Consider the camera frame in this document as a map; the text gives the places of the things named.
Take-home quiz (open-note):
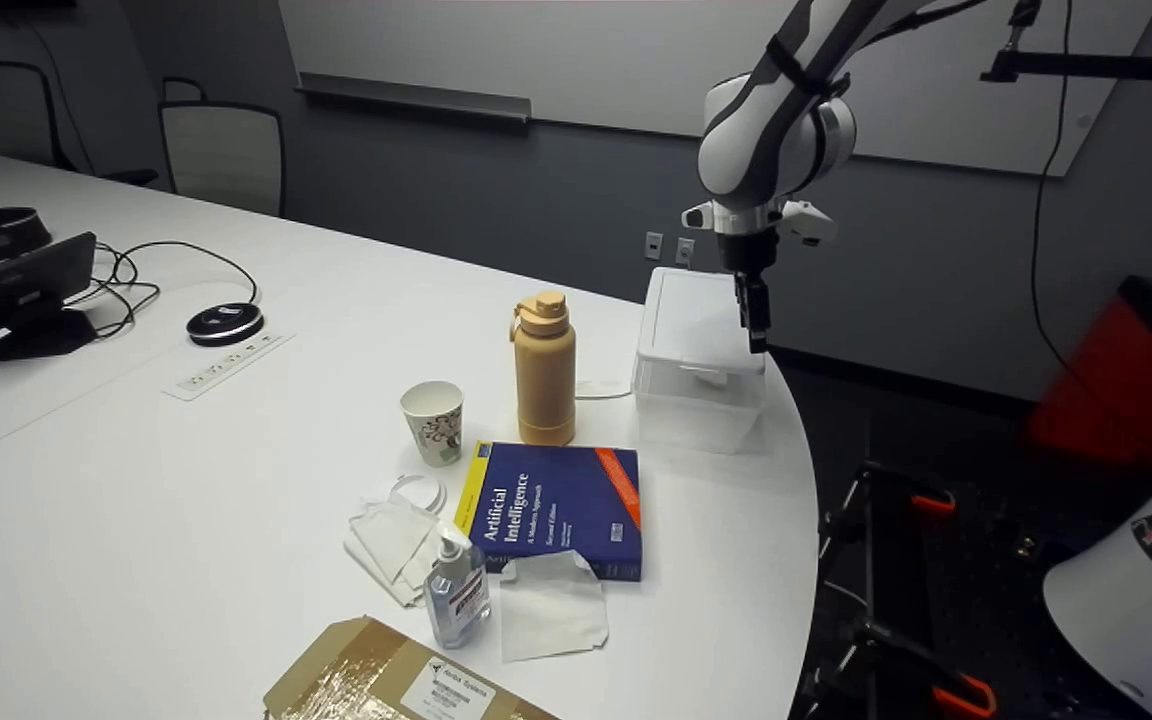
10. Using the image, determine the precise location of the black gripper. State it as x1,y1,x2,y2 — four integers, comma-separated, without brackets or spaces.
720,228,783,355

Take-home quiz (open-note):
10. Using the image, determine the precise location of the clear square plastic bowl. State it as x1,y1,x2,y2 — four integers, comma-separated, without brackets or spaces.
632,260,773,456

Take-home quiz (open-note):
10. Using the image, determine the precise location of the tan insulated bottle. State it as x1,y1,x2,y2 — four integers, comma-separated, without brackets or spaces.
510,289,580,446

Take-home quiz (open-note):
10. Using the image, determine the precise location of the orange black clamp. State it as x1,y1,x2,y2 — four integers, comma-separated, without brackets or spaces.
819,456,970,551
799,614,1008,720

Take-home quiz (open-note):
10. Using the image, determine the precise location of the blue textbook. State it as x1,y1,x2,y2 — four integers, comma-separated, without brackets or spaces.
454,441,648,584

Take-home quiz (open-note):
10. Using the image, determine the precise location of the white paper cup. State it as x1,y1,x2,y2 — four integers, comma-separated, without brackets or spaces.
397,376,469,472

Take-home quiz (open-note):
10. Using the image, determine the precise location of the clear plastic bag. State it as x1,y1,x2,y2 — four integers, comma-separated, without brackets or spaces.
488,546,617,668

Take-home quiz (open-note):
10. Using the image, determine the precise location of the clear hand sanitizer bottle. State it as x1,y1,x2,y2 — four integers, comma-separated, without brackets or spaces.
423,518,497,654

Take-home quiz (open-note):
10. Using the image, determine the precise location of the clear plastic packaging shell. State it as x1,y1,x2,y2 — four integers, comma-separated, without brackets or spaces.
339,472,454,612

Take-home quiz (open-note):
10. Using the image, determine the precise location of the white machine housing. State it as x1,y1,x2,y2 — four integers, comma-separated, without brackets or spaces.
1040,430,1152,720

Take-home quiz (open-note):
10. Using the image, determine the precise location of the black round speakerphone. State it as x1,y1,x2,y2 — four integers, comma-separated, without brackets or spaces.
183,298,269,348

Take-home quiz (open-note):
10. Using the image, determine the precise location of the open cardboard box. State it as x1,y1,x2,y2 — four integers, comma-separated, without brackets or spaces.
262,612,560,720

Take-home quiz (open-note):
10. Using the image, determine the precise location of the white table label strip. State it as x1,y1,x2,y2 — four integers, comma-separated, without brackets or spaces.
164,330,288,405

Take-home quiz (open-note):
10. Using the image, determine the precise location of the light mesh office chair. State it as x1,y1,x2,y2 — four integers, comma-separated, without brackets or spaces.
158,100,288,214

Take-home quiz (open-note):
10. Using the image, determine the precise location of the dark office chair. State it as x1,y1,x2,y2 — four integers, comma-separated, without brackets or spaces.
158,73,214,113
0,57,72,173

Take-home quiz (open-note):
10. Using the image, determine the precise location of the black touch panel tablet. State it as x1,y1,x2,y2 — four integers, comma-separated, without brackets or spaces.
0,228,106,395

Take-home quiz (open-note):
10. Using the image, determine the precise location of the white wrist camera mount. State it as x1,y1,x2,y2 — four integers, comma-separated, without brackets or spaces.
678,195,839,250

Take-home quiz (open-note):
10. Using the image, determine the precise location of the black hanging cable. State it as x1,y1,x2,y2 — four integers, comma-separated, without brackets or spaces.
1026,0,1141,405

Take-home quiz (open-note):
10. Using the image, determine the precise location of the white wall whiteboard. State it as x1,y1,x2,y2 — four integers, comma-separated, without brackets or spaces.
278,0,1152,178

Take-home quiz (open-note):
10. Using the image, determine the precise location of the black overhead mount bar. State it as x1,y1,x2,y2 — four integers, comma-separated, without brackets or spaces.
981,42,1152,113

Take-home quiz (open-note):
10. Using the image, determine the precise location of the black speakerphone cable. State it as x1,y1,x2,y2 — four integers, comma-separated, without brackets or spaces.
62,234,264,342

